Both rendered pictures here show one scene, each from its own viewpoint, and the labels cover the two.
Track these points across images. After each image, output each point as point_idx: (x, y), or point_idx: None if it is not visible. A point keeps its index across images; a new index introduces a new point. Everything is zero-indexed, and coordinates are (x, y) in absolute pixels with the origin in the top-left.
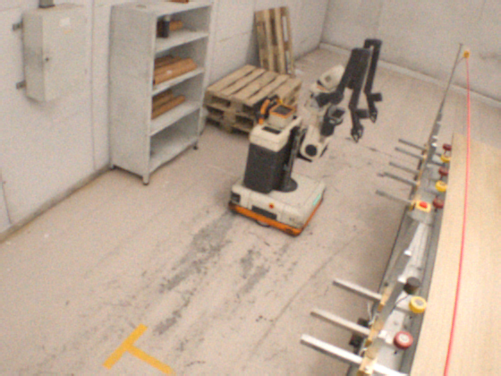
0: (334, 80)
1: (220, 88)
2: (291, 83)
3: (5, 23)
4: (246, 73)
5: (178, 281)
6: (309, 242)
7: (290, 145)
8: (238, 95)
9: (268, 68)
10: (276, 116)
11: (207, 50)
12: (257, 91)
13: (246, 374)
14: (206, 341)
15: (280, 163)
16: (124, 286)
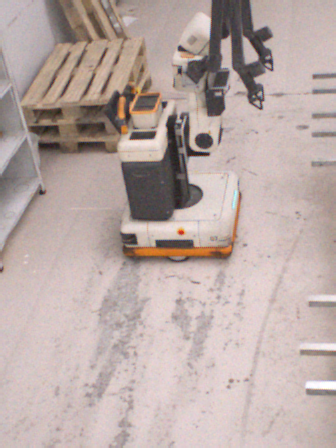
0: (200, 38)
1: (38, 95)
2: (130, 48)
3: None
4: (63, 58)
5: (106, 380)
6: (247, 257)
7: (173, 144)
8: (68, 96)
9: (88, 36)
10: (142, 114)
11: (4, 54)
12: (90, 79)
13: None
14: (178, 443)
15: (170, 172)
16: (39, 419)
